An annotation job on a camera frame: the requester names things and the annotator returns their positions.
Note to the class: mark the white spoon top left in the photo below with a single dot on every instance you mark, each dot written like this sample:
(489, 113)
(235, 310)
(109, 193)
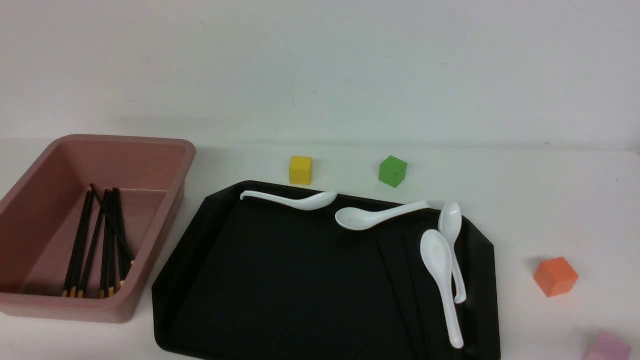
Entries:
(311, 203)

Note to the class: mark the white spoon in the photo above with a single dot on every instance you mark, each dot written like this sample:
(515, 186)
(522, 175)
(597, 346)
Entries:
(450, 226)
(437, 259)
(311, 203)
(356, 219)

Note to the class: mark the yellow cube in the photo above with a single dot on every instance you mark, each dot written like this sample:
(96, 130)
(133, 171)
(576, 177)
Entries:
(301, 170)

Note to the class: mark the white spoon top middle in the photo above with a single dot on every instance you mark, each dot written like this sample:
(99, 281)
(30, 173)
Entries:
(356, 219)

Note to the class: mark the green cube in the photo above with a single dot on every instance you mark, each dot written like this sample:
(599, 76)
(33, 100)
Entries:
(392, 171)

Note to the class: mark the black plastic tray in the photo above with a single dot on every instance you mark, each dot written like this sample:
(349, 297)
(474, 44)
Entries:
(256, 280)

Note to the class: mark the white spoon front right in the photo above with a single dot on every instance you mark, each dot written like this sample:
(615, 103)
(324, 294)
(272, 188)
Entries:
(437, 259)

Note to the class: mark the white spoon far right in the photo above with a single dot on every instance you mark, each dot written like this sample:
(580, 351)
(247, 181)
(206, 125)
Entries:
(450, 226)

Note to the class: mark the black chopstick in bin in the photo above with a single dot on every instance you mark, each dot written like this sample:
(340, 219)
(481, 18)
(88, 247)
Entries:
(71, 266)
(122, 258)
(104, 282)
(81, 240)
(84, 281)

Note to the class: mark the pink plastic bin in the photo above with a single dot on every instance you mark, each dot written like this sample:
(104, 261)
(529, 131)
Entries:
(40, 216)

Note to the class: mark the orange cube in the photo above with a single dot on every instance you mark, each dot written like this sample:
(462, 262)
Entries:
(555, 277)

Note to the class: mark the pink cube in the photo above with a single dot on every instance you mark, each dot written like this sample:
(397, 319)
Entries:
(608, 346)

